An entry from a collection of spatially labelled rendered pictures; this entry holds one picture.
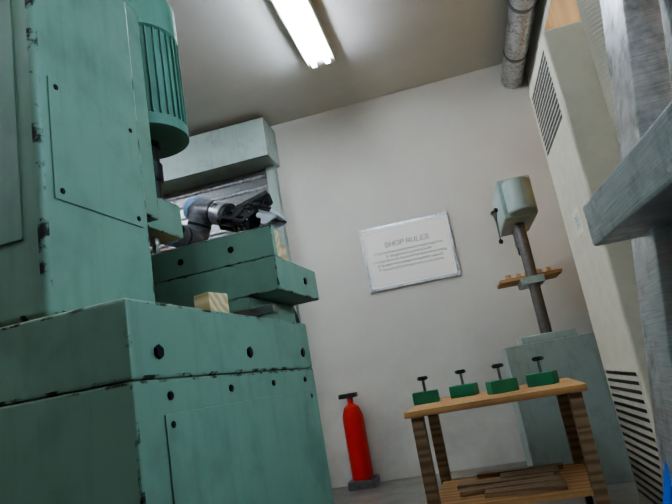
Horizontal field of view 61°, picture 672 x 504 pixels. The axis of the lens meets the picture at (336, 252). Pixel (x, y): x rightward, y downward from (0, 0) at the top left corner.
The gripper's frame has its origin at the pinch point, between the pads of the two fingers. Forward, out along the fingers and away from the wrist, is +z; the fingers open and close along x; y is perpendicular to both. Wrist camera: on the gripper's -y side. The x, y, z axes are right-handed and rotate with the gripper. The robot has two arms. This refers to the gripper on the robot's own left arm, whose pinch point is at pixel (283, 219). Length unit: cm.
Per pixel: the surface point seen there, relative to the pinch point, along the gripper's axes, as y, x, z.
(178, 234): 44, 34, 14
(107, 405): 85, 52, 48
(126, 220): 61, 53, 28
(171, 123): 32, 51, 11
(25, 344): 84, 55, 36
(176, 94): 25, 54, 8
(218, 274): 52, 34, 30
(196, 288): 55, 33, 27
